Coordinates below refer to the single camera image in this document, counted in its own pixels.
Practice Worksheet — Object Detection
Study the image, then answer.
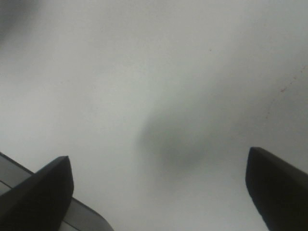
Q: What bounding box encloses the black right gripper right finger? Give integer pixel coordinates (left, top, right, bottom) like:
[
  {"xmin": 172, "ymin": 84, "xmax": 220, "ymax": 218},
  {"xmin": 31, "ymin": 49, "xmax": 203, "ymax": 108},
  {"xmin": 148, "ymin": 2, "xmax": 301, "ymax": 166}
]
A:
[{"xmin": 245, "ymin": 147, "xmax": 308, "ymax": 231}]

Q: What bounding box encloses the white microwave door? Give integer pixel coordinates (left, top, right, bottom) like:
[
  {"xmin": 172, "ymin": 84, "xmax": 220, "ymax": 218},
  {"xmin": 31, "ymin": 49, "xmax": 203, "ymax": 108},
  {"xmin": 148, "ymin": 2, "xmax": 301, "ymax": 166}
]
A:
[{"xmin": 0, "ymin": 153, "xmax": 113, "ymax": 231}]

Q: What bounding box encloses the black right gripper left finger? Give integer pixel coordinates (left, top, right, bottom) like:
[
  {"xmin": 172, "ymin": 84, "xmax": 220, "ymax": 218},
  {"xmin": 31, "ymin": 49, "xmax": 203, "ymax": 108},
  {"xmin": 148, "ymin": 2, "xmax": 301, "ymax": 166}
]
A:
[{"xmin": 0, "ymin": 156, "xmax": 74, "ymax": 231}]

